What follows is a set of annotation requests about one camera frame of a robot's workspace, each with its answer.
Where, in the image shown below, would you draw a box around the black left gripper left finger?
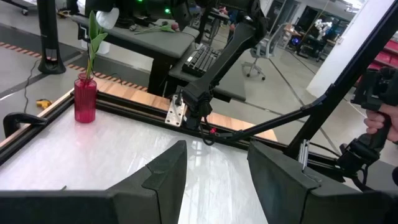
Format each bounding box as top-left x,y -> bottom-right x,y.
0,139 -> 188,224

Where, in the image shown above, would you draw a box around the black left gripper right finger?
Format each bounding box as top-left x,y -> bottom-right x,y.
247,139 -> 398,224

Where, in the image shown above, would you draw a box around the red ribbed glass vase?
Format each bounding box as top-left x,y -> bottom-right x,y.
73,73 -> 98,124

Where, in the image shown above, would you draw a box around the white artificial tulip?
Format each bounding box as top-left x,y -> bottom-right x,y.
85,7 -> 120,81

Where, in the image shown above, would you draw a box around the silver mounting plate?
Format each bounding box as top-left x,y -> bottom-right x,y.
164,94 -> 187,128

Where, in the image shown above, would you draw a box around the person's hand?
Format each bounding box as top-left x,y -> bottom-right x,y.
363,104 -> 398,143

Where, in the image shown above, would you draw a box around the black keyboard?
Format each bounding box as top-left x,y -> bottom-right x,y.
182,45 -> 222,78

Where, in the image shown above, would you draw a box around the grey office chair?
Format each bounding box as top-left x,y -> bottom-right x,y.
241,23 -> 282,82

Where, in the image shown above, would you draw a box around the black bar clamp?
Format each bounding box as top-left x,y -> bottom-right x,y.
2,112 -> 48,138

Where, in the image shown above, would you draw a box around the grey desk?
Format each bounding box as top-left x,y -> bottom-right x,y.
70,14 -> 249,103

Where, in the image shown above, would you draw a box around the red storage bins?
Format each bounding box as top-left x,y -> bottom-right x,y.
368,39 -> 398,71

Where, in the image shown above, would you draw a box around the red artificial tulip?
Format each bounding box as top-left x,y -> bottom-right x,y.
134,21 -> 180,35

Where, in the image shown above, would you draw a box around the black pillar stand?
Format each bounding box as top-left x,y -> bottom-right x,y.
36,0 -> 67,75

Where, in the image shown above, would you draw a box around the black aluminium table frame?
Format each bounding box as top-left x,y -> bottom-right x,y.
0,0 -> 398,190

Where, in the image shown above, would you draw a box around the black leader arm handle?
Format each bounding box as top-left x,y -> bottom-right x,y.
337,67 -> 398,190

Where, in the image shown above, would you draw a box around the yellow plug cable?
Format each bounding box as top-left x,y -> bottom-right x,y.
35,98 -> 53,110

